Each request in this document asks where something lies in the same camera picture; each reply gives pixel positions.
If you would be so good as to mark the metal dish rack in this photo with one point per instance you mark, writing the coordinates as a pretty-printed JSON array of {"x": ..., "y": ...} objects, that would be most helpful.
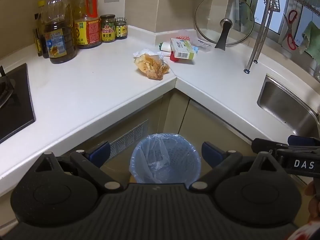
[{"x": 260, "y": 40}]

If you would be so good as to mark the stainless steel sink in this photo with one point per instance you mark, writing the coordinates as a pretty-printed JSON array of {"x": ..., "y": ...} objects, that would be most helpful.
[{"x": 282, "y": 100}]

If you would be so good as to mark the white tissue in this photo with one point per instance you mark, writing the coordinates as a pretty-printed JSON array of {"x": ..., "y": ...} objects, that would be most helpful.
[{"x": 141, "y": 52}]

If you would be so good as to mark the large yellow oil bottle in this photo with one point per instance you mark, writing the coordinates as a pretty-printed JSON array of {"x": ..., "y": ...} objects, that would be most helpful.
[{"x": 87, "y": 32}]

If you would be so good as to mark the glass pot lid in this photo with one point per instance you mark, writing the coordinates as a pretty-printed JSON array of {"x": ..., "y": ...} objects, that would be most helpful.
[{"x": 225, "y": 25}]

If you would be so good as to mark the green cloth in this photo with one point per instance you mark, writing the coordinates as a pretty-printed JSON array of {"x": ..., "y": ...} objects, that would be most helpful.
[{"x": 311, "y": 40}]

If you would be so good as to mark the plastic bag of food scraps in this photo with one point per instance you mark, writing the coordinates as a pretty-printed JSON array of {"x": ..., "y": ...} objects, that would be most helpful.
[{"x": 152, "y": 66}]

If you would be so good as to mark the clear dental floss box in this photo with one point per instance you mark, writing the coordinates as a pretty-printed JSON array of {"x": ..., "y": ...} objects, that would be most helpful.
[{"x": 205, "y": 45}]

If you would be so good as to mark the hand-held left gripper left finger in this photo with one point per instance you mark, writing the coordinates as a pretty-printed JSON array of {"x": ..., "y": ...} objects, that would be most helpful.
[{"x": 101, "y": 151}]

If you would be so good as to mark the red plastic item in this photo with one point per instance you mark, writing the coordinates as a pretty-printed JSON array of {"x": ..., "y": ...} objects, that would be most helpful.
[{"x": 173, "y": 58}]

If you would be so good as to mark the blue-lined trash bin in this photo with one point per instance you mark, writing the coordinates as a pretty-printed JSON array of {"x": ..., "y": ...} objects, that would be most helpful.
[{"x": 172, "y": 160}]

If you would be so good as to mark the orange white foam mesh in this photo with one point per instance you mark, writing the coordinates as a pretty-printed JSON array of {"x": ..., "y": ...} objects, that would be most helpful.
[{"x": 183, "y": 38}]

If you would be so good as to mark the dark sauce bottle yellow cap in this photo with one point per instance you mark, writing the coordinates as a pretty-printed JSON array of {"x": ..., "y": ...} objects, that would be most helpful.
[{"x": 40, "y": 42}]

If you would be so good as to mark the person's right hand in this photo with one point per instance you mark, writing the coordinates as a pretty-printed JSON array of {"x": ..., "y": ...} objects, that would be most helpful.
[{"x": 314, "y": 200}]

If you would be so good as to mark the white green medicine box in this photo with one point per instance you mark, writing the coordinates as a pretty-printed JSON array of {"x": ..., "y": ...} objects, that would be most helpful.
[{"x": 182, "y": 48}]

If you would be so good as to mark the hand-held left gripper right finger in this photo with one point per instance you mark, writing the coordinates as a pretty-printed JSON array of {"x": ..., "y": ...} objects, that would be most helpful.
[{"x": 210, "y": 152}]

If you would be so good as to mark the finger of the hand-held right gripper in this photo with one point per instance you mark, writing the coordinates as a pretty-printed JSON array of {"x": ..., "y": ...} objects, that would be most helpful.
[
  {"x": 265, "y": 146},
  {"x": 305, "y": 140}
]

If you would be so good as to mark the small green-label sauce jar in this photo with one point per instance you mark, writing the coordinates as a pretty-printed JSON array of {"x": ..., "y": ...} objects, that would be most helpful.
[{"x": 121, "y": 30}]

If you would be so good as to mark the white paper roll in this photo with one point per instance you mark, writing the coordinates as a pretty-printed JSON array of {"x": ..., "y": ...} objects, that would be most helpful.
[{"x": 167, "y": 47}]

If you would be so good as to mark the grey cabinet vent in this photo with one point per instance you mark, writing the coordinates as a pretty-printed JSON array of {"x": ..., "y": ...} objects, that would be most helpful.
[{"x": 130, "y": 136}]

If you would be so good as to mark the beige kitchen base cabinet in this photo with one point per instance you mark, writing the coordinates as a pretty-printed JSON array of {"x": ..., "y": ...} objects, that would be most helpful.
[{"x": 175, "y": 110}]

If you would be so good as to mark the large dark oil bottle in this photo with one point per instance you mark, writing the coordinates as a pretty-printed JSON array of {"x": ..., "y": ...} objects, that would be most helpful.
[{"x": 58, "y": 45}]

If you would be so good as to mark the black gas stove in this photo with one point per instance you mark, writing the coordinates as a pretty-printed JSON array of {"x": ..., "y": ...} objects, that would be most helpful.
[{"x": 17, "y": 110}]

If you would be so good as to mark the yellow label sauce jar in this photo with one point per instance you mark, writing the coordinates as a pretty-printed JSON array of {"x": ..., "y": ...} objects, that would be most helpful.
[{"x": 108, "y": 30}]

